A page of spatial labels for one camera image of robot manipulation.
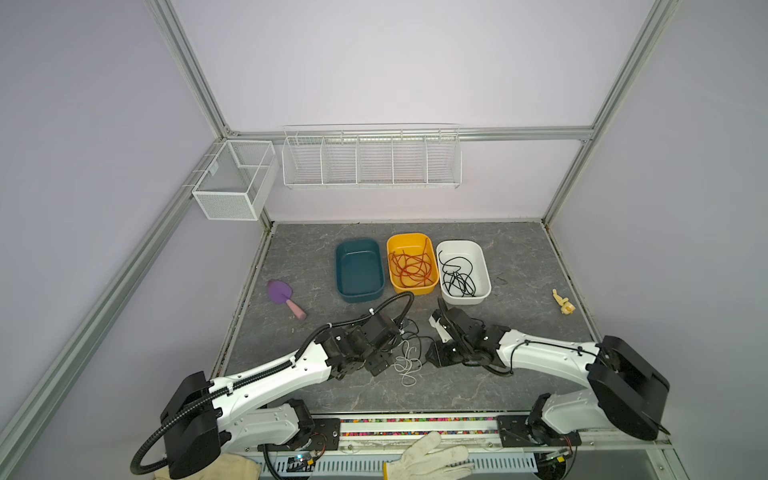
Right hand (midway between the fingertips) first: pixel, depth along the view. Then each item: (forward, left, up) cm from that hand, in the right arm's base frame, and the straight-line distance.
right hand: (430, 358), depth 84 cm
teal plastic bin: (+32, +23, -2) cm, 40 cm away
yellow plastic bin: (+44, +3, 0) cm, 44 cm away
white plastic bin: (+38, -18, +2) cm, 42 cm away
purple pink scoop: (+23, +50, -2) cm, 55 cm away
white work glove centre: (-24, +4, -1) cm, 25 cm away
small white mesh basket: (+52, +65, +22) cm, 86 cm away
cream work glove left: (-25, +48, -1) cm, 54 cm away
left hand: (+2, +15, +8) cm, 18 cm away
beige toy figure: (+16, -45, 0) cm, 48 cm away
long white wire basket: (+58, +7, +29) cm, 65 cm away
